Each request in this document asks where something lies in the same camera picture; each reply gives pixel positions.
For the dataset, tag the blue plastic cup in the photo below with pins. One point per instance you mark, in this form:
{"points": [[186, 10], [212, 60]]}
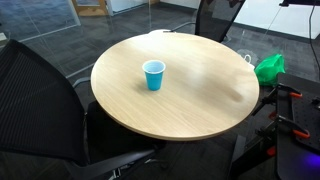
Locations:
{"points": [[154, 80]]}

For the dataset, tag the white plastic bag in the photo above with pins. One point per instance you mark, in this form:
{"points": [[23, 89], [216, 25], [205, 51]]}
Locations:
{"points": [[248, 59]]}

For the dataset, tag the green plastic bag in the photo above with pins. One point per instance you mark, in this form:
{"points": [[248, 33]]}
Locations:
{"points": [[268, 70]]}

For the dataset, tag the large black mesh office chair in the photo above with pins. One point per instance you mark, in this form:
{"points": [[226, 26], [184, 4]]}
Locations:
{"points": [[33, 110]]}

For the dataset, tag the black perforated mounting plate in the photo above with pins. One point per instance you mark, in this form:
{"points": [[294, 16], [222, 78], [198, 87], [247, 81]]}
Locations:
{"points": [[308, 116]]}

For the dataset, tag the black equipment cart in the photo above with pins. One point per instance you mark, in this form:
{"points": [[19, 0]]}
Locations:
{"points": [[293, 163]]}

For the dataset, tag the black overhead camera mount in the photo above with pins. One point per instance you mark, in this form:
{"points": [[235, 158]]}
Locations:
{"points": [[300, 2]]}

